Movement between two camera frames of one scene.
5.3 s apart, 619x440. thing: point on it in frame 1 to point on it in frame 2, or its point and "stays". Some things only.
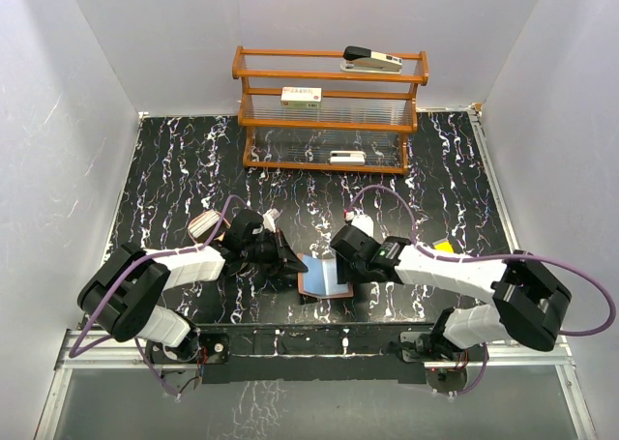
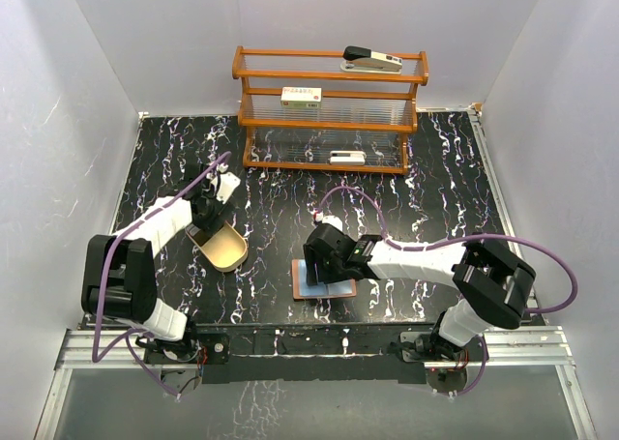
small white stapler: [347, 158] stays
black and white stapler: [360, 59] stays
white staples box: [301, 98] stays
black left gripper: [284, 260] to [208, 224]
